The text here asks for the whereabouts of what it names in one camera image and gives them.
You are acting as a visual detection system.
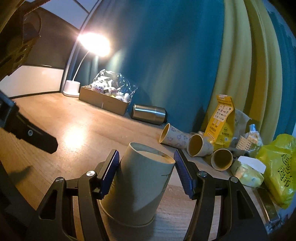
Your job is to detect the plain brown paper cup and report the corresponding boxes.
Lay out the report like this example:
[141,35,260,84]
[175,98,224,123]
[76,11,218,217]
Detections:
[100,142,175,227]

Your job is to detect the brown paper cup rightmost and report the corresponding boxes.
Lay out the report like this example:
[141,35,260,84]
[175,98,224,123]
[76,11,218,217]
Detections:
[211,149,233,171]

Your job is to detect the patterned paper cup lying sideways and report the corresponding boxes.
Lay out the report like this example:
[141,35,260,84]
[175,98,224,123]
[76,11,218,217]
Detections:
[159,123,191,149]

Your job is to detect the black flat phone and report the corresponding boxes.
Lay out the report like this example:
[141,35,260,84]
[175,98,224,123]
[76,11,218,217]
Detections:
[257,188,280,224]

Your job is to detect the tissue pack white top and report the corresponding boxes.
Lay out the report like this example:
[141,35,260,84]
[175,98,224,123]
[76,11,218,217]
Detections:
[230,156,266,188]

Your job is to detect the brown cardboard box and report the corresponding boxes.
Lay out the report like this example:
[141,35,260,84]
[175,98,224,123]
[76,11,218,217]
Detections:
[79,86,129,115]

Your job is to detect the yellow plastic shopping bag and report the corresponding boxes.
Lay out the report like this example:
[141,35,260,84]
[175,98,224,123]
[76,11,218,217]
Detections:
[256,133,295,209]

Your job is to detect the white woven basket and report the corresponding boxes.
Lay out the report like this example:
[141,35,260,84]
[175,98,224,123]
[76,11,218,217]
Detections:
[236,131,263,151]

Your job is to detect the yellow paper snack bag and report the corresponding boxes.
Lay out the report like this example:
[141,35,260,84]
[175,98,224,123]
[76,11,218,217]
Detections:
[204,94,235,150]

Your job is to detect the clear bag of toys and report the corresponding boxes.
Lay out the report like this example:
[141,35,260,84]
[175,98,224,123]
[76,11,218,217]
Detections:
[87,69,138,103]

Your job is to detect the grey paper bag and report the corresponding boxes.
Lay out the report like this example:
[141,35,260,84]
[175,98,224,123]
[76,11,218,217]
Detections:
[233,109,251,138]

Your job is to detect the white desk lamp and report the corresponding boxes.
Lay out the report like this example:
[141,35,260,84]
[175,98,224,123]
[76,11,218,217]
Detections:
[62,32,111,97]

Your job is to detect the stainless steel tumbler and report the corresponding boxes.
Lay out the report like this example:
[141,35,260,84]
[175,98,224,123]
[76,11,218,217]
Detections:
[131,104,168,125]

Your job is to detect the yellow curtain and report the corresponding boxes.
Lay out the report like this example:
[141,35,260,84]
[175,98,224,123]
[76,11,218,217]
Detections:
[201,1,282,144]

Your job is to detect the teal curtain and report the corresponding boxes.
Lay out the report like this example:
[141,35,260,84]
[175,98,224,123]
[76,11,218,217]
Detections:
[65,1,225,133]

